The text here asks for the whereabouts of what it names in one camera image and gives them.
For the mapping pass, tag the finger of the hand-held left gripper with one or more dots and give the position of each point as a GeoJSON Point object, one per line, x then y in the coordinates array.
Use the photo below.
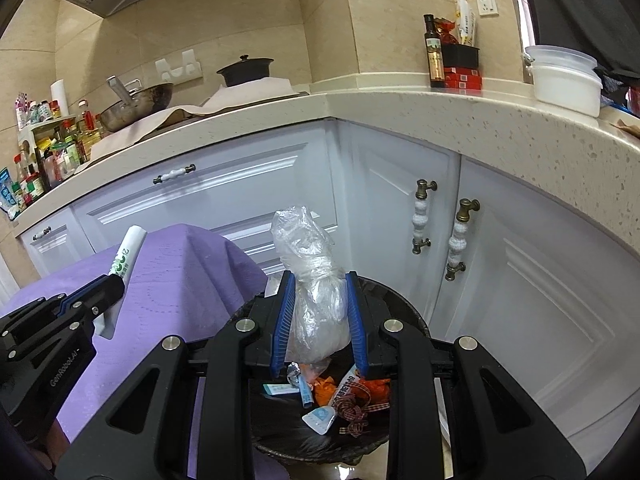
{"type": "Point", "coordinates": [67, 305]}
{"type": "Point", "coordinates": [105, 292]}

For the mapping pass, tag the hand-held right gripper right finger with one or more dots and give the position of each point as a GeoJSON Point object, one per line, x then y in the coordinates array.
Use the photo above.
{"type": "Point", "coordinates": [356, 330]}

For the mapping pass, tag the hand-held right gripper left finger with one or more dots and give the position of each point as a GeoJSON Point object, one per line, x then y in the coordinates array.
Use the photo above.
{"type": "Point", "coordinates": [282, 325]}

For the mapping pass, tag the clear plastic bag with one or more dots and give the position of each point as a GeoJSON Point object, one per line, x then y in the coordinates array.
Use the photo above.
{"type": "Point", "coordinates": [315, 310]}

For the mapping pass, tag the small silver foil wrapper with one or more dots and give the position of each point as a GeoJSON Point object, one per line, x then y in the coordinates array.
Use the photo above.
{"type": "Point", "coordinates": [292, 371]}

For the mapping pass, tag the white green stick packet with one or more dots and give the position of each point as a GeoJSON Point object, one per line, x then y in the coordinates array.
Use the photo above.
{"type": "Point", "coordinates": [131, 250]}

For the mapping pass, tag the orange plastic bag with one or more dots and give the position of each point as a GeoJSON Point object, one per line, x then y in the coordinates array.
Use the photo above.
{"type": "Point", "coordinates": [375, 391]}

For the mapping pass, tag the teal white stick sachet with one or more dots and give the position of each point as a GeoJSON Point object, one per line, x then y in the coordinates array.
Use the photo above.
{"type": "Point", "coordinates": [306, 392]}

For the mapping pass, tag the red gingham ribbon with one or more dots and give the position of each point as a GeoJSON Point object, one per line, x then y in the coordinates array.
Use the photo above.
{"type": "Point", "coordinates": [357, 412]}

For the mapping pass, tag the trash bin with black liner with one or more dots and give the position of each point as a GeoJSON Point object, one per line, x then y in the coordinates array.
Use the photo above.
{"type": "Point", "coordinates": [300, 440]}

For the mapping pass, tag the white red printed packet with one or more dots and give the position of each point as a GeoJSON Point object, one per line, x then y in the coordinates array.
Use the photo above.
{"type": "Point", "coordinates": [346, 385]}

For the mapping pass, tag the purple tablecloth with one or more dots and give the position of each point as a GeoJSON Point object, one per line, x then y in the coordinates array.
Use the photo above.
{"type": "Point", "coordinates": [165, 270]}

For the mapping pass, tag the white light-blue stick sachet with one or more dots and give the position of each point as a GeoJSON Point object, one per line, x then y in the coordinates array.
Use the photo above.
{"type": "Point", "coordinates": [280, 390]}

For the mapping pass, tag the white blue flat sachet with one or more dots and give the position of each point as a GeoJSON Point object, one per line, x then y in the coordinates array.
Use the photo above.
{"type": "Point", "coordinates": [319, 419]}

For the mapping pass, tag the white kitchen cabinet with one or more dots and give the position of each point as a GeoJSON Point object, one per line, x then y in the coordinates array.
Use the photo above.
{"type": "Point", "coordinates": [380, 195]}

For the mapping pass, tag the group of condiment bottles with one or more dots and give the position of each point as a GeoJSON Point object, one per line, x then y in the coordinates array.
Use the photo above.
{"type": "Point", "coordinates": [50, 155]}

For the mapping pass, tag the steel wok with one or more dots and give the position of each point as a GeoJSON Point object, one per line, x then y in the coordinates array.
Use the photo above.
{"type": "Point", "coordinates": [137, 107]}

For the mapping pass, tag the white paper towel roll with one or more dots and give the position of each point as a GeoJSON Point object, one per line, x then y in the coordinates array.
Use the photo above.
{"type": "Point", "coordinates": [59, 97]}

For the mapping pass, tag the beige stove cover cloth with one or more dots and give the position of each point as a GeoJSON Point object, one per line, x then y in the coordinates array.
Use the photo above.
{"type": "Point", "coordinates": [240, 97]}

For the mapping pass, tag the black pot with lid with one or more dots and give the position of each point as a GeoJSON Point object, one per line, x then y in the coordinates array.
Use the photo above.
{"type": "Point", "coordinates": [245, 72]}

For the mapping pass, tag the stack of red boxes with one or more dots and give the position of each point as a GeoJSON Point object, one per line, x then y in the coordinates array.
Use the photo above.
{"type": "Point", "coordinates": [462, 77]}

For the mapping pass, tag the dark olive oil bottle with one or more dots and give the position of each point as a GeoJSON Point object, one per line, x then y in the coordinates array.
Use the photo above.
{"type": "Point", "coordinates": [435, 60]}

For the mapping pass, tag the black storage box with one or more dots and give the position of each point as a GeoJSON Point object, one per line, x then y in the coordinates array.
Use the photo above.
{"type": "Point", "coordinates": [460, 56]}

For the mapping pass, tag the red orange snack packet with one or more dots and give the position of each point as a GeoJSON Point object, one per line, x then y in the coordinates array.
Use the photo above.
{"type": "Point", "coordinates": [445, 30]}

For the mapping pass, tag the white plastic tub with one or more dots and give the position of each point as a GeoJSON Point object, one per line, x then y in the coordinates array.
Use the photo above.
{"type": "Point", "coordinates": [565, 85]}

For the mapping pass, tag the white yellow snack packet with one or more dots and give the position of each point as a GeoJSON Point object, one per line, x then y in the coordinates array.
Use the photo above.
{"type": "Point", "coordinates": [466, 20]}

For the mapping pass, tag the pile of colourful packets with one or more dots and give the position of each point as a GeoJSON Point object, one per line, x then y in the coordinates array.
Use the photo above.
{"type": "Point", "coordinates": [622, 100]}

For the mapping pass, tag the white wall socket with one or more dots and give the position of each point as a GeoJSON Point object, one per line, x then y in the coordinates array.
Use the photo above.
{"type": "Point", "coordinates": [486, 3]}

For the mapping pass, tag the silver metal window frame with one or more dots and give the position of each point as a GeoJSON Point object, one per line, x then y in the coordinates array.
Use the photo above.
{"type": "Point", "coordinates": [522, 0]}

